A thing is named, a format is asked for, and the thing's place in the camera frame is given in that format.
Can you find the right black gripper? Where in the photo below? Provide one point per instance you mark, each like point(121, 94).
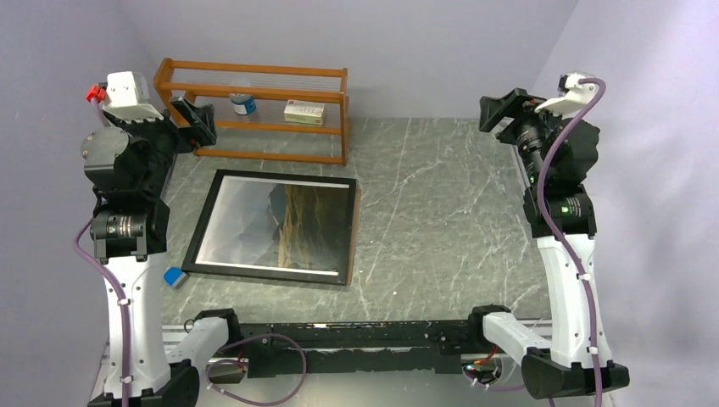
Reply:
point(494, 109)

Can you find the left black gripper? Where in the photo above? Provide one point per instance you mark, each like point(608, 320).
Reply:
point(199, 119)

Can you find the landscape photo print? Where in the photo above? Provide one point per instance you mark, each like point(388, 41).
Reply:
point(281, 224)

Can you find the picture frame black and wood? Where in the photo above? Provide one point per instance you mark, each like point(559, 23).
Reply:
point(275, 224)

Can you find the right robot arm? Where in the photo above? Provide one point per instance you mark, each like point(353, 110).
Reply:
point(556, 147)

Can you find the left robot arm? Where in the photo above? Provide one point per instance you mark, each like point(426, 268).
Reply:
point(128, 162)

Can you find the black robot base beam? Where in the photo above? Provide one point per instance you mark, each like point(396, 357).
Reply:
point(273, 349)

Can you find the blue white small jar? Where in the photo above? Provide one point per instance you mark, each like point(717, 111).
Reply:
point(243, 103)

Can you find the orange wooden shelf rack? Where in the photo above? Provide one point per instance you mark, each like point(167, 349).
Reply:
point(256, 97)

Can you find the white cream small box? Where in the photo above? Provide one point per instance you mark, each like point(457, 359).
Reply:
point(304, 112)

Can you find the blue grey eraser block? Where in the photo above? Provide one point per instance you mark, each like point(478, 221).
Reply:
point(174, 277)

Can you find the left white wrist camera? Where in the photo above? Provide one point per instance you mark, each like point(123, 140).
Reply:
point(125, 96)

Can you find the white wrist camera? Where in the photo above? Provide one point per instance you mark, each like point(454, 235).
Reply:
point(576, 90)
point(125, 96)

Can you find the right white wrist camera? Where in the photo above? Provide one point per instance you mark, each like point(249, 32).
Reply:
point(576, 90)

